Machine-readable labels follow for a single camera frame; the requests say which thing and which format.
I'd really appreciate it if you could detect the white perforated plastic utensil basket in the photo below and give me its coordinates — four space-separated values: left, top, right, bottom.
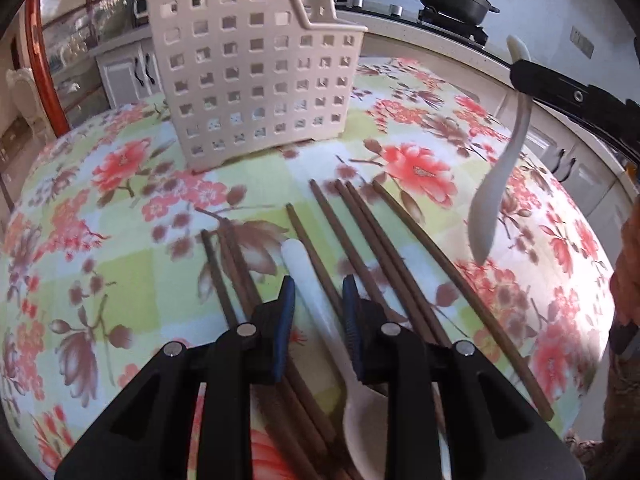
137 0 369 173

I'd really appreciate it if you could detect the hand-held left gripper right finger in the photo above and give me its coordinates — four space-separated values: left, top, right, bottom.
342 276 586 480

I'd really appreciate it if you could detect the white plastic spoon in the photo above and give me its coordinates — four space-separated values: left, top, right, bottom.
280 240 401 480
466 35 534 267

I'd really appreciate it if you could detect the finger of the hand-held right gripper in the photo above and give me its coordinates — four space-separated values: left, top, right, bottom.
509 59 640 161

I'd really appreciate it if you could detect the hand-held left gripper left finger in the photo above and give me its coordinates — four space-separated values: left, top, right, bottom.
55 276 297 480

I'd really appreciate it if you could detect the white wall outlet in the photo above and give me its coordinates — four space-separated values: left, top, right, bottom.
570 25 596 59

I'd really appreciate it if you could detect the red wooden door frame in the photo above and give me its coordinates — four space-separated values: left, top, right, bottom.
25 0 96 138

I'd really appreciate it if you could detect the floral checked tablecloth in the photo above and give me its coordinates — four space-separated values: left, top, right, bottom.
0 55 621 480

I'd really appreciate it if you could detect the white ornate dining chair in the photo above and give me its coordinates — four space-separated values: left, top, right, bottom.
5 67 53 136

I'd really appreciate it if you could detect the bunch of brown wooden chopsticks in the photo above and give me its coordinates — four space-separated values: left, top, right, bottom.
200 177 556 480

